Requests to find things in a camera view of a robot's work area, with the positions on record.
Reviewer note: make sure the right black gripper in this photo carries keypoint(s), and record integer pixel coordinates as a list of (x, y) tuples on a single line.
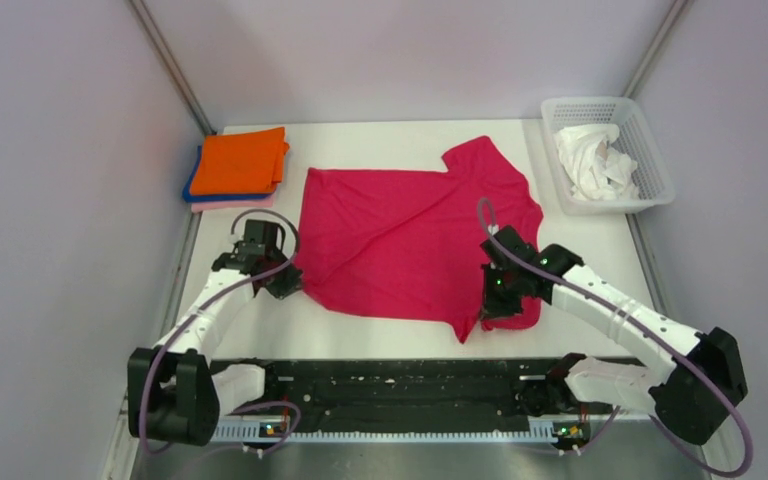
[(492, 306)]

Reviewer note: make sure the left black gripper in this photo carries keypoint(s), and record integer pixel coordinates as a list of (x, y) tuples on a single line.
[(290, 284)]

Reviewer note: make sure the crimson red t-shirt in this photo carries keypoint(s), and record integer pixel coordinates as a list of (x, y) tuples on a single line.
[(406, 245)]

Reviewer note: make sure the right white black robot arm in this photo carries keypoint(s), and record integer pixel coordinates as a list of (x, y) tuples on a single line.
[(686, 379)]

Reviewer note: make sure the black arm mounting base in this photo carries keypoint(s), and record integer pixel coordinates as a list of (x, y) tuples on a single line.
[(402, 396)]

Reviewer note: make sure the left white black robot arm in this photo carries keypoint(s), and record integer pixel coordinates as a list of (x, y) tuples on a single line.
[(173, 395)]

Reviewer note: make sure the folded pink t-shirt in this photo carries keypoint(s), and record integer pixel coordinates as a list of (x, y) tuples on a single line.
[(265, 202)]

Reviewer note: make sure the folded orange t-shirt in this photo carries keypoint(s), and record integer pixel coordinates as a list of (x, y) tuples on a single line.
[(252, 162)]

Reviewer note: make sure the folded blue t-shirt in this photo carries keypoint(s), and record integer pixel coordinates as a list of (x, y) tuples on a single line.
[(188, 196)]

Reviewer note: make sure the crumpled white t-shirt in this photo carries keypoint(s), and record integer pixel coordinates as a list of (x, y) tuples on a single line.
[(597, 170)]

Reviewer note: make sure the white plastic laundry basket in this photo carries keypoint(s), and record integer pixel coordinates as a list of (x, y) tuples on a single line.
[(635, 139)]

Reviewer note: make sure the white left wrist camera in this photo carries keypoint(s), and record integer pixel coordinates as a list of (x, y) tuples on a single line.
[(236, 232)]

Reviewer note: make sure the white slotted cable duct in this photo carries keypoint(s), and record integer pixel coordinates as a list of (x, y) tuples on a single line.
[(249, 431)]

